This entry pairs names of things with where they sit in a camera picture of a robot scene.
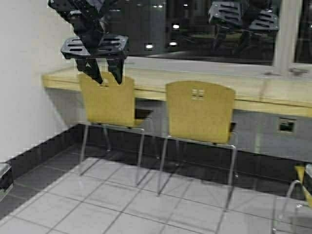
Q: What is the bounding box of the yellow plywood chair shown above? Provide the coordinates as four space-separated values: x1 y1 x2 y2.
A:
157 80 237 210
78 74 154 186
272 164 312 234

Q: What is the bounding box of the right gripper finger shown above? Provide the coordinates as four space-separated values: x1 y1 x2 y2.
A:
233 31 251 55
213 24 228 51

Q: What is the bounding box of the wall power outlet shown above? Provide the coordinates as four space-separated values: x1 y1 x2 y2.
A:
277 117 296 134

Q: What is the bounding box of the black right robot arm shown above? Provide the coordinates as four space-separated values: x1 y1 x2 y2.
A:
208 0 280 56

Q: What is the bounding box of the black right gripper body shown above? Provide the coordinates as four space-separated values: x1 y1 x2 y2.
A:
208 1 279 32

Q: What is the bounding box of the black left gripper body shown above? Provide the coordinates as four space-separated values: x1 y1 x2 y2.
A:
60 34 129 59

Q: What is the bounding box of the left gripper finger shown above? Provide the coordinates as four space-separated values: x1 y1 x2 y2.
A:
75 58 103 84
107 58 124 85

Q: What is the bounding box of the black robot base left corner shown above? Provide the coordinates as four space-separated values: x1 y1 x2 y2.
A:
0 162 14 196

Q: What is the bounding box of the long wooden counter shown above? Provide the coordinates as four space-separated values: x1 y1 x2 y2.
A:
41 66 312 118

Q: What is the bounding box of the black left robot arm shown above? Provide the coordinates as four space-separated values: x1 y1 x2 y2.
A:
48 0 129 84

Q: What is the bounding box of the black robot base right corner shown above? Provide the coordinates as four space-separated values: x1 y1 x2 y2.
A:
303 164 312 194

